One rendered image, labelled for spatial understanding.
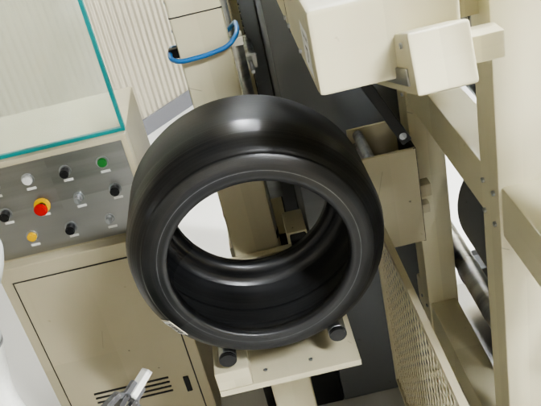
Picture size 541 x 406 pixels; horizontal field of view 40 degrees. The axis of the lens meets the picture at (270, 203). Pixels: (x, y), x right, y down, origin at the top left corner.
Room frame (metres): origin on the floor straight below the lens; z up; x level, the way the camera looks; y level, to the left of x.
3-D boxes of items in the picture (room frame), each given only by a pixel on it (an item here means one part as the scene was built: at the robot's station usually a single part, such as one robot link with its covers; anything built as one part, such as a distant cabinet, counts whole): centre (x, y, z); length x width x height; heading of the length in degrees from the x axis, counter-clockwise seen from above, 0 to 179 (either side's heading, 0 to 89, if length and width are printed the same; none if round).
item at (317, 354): (1.58, 0.05, 0.80); 0.37 x 0.36 x 0.02; 90
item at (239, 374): (1.58, 0.19, 0.83); 0.36 x 0.09 x 0.06; 0
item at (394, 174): (1.80, -0.33, 1.05); 0.20 x 0.15 x 0.30; 0
